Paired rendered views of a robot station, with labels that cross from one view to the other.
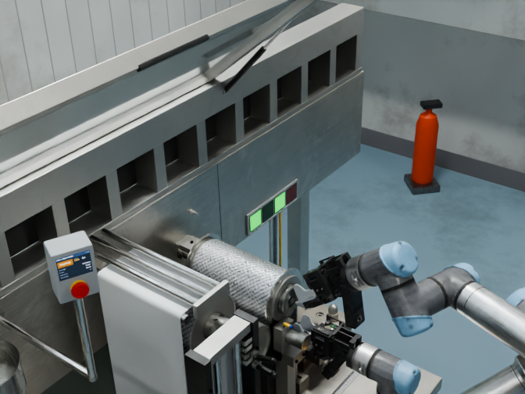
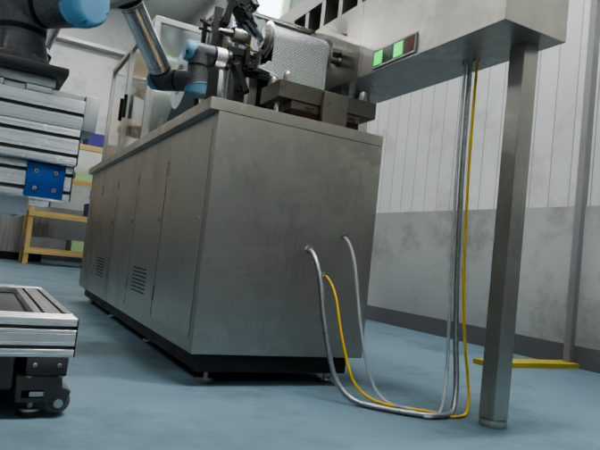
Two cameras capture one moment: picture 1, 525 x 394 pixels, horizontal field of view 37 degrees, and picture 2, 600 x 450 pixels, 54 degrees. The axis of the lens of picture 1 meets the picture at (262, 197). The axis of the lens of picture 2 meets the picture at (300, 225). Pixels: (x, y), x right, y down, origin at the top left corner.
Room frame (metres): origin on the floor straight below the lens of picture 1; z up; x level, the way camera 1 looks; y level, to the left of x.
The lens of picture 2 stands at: (2.58, -2.00, 0.41)
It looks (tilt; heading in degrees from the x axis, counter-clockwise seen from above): 4 degrees up; 115
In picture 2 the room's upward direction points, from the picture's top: 6 degrees clockwise
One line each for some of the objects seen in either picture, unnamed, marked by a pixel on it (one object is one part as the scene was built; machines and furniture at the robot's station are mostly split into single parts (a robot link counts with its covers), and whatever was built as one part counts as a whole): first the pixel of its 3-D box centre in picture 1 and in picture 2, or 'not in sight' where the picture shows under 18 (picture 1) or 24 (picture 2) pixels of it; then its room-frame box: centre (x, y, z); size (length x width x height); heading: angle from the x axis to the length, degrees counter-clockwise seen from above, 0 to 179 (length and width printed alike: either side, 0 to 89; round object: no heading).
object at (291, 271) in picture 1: (284, 297); (266, 40); (1.46, -0.05, 1.25); 0.15 x 0.01 x 0.15; 142
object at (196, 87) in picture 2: not in sight; (192, 80); (1.32, -0.30, 1.01); 0.11 x 0.08 x 0.11; 7
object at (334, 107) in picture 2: not in sight; (334, 110); (1.78, -0.07, 0.97); 0.10 x 0.03 x 0.11; 52
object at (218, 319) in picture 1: (223, 331); (238, 36); (1.25, 0.09, 1.34); 0.06 x 0.06 x 0.06; 52
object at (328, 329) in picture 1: (337, 343); (241, 62); (1.44, -0.17, 1.12); 0.12 x 0.08 x 0.09; 52
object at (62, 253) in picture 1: (73, 270); not in sight; (1.04, 0.32, 1.66); 0.07 x 0.07 x 0.10; 27
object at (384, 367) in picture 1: (394, 374); (199, 54); (1.34, -0.30, 1.11); 0.11 x 0.08 x 0.09; 52
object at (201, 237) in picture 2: not in sight; (183, 246); (0.75, 0.57, 0.43); 2.52 x 0.64 x 0.86; 142
